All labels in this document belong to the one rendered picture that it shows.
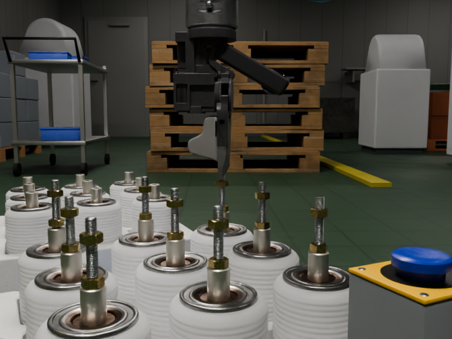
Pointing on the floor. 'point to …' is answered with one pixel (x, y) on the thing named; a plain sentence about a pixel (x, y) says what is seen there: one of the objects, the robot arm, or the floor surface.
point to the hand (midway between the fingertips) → (226, 169)
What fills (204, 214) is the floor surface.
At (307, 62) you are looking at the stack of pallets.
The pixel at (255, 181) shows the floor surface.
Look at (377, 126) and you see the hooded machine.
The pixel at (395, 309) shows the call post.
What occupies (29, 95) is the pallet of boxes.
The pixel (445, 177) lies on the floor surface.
